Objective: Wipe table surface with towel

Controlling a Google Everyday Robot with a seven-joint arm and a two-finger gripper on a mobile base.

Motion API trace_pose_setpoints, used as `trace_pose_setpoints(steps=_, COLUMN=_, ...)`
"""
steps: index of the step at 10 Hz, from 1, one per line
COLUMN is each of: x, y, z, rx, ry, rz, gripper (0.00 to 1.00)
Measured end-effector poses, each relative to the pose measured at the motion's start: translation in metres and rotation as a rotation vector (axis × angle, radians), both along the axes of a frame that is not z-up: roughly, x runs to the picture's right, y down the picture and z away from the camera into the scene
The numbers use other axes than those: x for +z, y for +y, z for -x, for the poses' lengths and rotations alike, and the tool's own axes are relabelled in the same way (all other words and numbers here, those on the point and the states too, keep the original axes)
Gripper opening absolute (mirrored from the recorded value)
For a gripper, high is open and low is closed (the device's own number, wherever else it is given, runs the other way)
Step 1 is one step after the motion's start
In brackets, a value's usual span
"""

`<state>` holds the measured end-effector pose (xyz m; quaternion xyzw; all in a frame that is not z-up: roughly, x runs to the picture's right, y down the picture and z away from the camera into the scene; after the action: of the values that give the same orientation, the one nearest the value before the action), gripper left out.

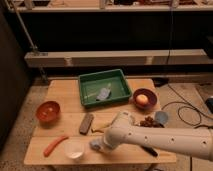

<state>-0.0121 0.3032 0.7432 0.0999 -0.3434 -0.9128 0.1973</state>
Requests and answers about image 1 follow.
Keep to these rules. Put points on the wooden table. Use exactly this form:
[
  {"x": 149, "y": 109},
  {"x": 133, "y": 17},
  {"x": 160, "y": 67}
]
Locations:
[{"x": 78, "y": 124}]

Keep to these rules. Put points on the black handled knife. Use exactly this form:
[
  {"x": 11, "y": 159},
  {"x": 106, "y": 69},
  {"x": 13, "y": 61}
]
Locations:
[{"x": 150, "y": 151}]

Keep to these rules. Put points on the orange-red bowl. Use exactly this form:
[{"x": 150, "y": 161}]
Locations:
[{"x": 48, "y": 112}]

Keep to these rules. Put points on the metal diagonal pole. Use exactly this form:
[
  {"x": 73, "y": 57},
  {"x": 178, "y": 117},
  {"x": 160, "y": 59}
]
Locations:
[{"x": 33, "y": 47}]

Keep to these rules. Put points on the dark red bowl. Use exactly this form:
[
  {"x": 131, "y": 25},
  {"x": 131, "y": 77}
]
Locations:
[{"x": 152, "y": 98}]

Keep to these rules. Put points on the banana peel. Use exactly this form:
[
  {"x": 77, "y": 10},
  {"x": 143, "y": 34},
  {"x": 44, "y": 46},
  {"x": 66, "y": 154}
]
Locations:
[{"x": 100, "y": 129}]

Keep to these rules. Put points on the long grey shelf beam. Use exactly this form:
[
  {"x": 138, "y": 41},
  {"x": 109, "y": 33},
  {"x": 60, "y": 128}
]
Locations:
[{"x": 117, "y": 58}]

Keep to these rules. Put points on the small blue-grey bowl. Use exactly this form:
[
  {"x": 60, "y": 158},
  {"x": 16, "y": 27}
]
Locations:
[{"x": 161, "y": 117}]

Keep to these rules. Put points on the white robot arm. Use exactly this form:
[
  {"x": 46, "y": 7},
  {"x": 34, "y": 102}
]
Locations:
[{"x": 192, "y": 142}]

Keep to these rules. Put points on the white cup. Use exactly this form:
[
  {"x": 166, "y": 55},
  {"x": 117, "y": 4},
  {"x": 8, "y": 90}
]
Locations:
[{"x": 74, "y": 150}]

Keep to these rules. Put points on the yellow round fruit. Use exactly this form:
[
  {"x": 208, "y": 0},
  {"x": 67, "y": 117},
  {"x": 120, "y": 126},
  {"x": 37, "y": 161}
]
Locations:
[{"x": 142, "y": 99}]

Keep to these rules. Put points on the bunch of dark grapes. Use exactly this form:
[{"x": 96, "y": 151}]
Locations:
[{"x": 149, "y": 122}]

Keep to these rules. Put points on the orange sausage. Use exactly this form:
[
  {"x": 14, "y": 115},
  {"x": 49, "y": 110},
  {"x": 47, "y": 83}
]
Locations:
[{"x": 49, "y": 149}]

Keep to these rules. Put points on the green plastic tray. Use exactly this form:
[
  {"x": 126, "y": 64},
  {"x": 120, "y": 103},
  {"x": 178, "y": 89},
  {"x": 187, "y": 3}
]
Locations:
[{"x": 90, "y": 85}]

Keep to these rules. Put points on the brown rectangular block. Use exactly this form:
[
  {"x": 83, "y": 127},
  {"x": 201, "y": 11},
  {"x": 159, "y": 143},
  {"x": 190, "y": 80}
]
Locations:
[{"x": 86, "y": 123}]

